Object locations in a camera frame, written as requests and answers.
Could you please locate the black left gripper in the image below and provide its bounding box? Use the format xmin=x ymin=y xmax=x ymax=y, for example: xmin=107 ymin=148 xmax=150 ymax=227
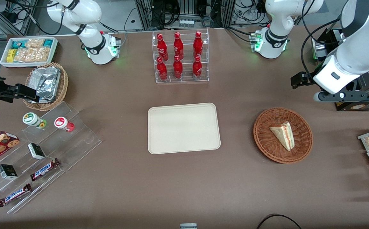
xmin=291 ymin=73 xmax=316 ymax=90

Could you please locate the triangular sandwich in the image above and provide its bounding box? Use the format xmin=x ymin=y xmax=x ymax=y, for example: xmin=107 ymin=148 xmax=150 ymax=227
xmin=269 ymin=121 xmax=295 ymax=152

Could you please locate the light wicker basket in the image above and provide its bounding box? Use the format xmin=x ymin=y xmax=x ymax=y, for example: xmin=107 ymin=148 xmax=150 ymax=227
xmin=23 ymin=62 xmax=69 ymax=111

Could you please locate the brown round wicker basket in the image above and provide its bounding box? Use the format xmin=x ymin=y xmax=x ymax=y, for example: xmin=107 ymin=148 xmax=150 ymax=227
xmin=253 ymin=107 xmax=313 ymax=164

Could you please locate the cream plastic tray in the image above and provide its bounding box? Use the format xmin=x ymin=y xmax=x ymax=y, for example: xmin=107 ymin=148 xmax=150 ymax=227
xmin=148 ymin=102 xmax=221 ymax=155

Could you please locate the silver foil container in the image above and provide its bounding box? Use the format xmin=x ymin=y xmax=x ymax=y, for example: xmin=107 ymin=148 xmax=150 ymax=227
xmin=28 ymin=66 xmax=61 ymax=103

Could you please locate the green lidded cup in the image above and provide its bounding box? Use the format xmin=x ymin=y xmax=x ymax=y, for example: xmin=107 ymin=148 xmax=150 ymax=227
xmin=23 ymin=112 xmax=47 ymax=129

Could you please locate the white rectangular snack bin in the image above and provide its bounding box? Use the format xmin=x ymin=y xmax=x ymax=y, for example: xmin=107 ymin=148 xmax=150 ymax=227
xmin=0 ymin=37 xmax=58 ymax=68

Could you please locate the clear bag of crackers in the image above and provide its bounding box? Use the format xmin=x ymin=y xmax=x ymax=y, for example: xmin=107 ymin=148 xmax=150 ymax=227
xmin=14 ymin=39 xmax=52 ymax=63

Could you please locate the black device with green light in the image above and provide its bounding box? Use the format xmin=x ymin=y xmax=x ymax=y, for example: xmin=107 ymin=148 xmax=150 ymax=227
xmin=311 ymin=28 xmax=346 ymax=62

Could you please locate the red lidded cup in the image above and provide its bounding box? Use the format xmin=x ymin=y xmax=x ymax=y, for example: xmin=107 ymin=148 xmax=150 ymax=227
xmin=54 ymin=117 xmax=75 ymax=133

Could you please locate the small black box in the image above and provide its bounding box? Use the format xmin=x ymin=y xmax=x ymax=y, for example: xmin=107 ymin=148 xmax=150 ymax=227
xmin=28 ymin=143 xmax=46 ymax=160
xmin=0 ymin=164 xmax=18 ymax=180

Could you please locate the clear acrylic stepped display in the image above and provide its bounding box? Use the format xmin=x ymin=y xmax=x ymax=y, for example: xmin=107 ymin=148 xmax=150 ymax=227
xmin=0 ymin=101 xmax=102 ymax=214

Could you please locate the Snickers bar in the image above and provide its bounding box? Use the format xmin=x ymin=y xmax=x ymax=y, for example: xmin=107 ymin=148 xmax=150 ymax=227
xmin=30 ymin=158 xmax=60 ymax=182
xmin=0 ymin=183 xmax=32 ymax=208

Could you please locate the red cola bottle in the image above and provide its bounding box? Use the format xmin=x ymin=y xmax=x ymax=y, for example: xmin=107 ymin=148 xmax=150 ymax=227
xmin=157 ymin=57 xmax=168 ymax=81
xmin=193 ymin=31 xmax=203 ymax=59
xmin=157 ymin=33 xmax=169 ymax=61
xmin=192 ymin=56 xmax=202 ymax=80
xmin=173 ymin=55 xmax=183 ymax=80
xmin=174 ymin=32 xmax=184 ymax=60

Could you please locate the clear acrylic bottle rack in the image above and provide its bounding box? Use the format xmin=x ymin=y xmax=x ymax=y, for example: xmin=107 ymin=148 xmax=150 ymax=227
xmin=152 ymin=28 xmax=209 ymax=84

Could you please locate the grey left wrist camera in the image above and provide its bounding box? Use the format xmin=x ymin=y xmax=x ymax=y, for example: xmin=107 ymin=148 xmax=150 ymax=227
xmin=314 ymin=91 xmax=369 ymax=103

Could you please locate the aluminium frame cabinet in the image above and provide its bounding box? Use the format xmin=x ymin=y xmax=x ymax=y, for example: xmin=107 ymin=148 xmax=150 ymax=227
xmin=135 ymin=0 xmax=236 ymax=31

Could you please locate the black cable loop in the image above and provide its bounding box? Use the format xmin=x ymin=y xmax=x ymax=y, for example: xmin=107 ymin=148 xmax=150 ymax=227
xmin=256 ymin=214 xmax=302 ymax=229

